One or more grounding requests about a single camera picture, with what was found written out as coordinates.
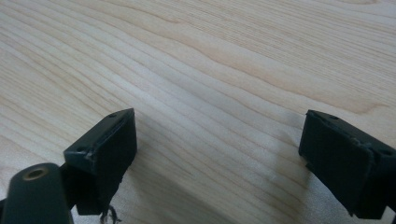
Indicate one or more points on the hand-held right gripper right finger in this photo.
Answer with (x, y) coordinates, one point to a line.
(345, 165)

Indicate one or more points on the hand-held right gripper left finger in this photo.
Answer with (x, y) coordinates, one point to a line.
(106, 155)

